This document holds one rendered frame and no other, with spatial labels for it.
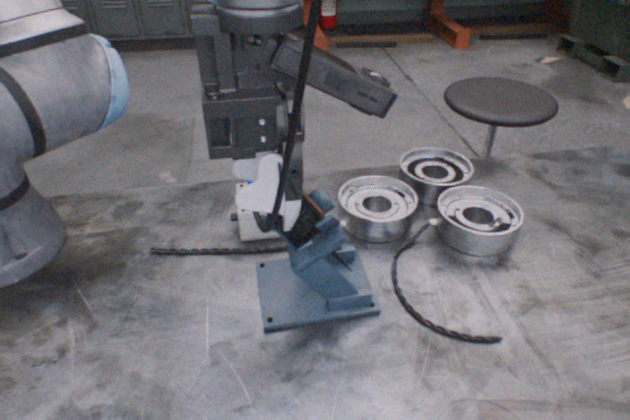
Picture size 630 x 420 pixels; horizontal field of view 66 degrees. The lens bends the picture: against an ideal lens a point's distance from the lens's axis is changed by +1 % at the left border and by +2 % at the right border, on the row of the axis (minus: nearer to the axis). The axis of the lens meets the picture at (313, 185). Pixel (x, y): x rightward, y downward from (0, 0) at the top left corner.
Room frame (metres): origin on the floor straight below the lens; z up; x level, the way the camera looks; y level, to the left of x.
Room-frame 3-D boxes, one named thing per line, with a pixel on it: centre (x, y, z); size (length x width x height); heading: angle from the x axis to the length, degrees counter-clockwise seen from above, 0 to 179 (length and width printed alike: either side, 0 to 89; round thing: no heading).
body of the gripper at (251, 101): (0.38, 0.05, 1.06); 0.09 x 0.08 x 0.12; 101
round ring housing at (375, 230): (0.52, -0.08, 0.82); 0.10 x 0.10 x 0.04
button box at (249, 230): (0.52, 0.07, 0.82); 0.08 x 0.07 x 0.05; 99
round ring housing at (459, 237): (0.50, -0.21, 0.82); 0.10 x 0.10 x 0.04
